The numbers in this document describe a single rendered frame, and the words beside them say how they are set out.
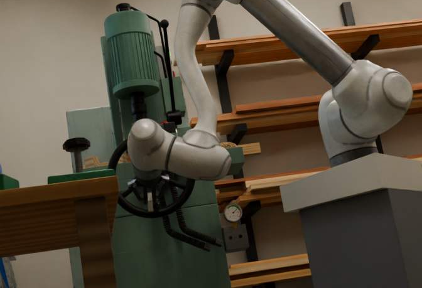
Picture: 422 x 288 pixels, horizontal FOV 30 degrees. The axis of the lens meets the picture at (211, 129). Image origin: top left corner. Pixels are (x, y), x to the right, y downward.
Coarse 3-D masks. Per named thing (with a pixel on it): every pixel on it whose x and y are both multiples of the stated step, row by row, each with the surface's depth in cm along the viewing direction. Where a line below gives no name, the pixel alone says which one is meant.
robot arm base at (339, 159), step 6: (354, 150) 242; (360, 150) 242; (366, 150) 242; (372, 150) 244; (336, 156) 245; (342, 156) 243; (348, 156) 242; (354, 156) 241; (360, 156) 241; (330, 162) 248; (336, 162) 245; (342, 162) 243
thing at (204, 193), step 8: (200, 184) 276; (208, 184) 277; (168, 192) 275; (192, 192) 276; (200, 192) 276; (208, 192) 276; (128, 200) 273; (136, 200) 273; (168, 200) 274; (192, 200) 275; (200, 200) 275; (208, 200) 275; (216, 200) 276; (120, 208) 272; (144, 208) 273; (120, 216) 272
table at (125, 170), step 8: (232, 152) 280; (240, 152) 281; (232, 160) 280; (240, 160) 280; (88, 168) 275; (96, 168) 275; (104, 168) 275; (120, 168) 276; (128, 168) 276; (232, 168) 287; (240, 168) 289; (120, 176) 275; (128, 176) 275
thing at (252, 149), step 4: (244, 144) 298; (248, 144) 298; (252, 144) 298; (256, 144) 298; (244, 148) 297; (248, 148) 297; (252, 148) 297; (256, 148) 298; (260, 148) 298; (244, 152) 297; (248, 152) 297; (252, 152) 297; (256, 152) 297; (260, 152) 298
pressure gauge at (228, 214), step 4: (232, 204) 269; (236, 204) 269; (228, 208) 269; (232, 208) 269; (236, 208) 269; (240, 208) 269; (224, 212) 268; (228, 212) 268; (236, 212) 269; (240, 212) 269; (224, 216) 270; (228, 216) 268; (232, 216) 268; (236, 216) 268; (240, 216) 268; (228, 220) 269; (232, 220) 268; (236, 220) 268; (232, 224) 270; (236, 224) 270
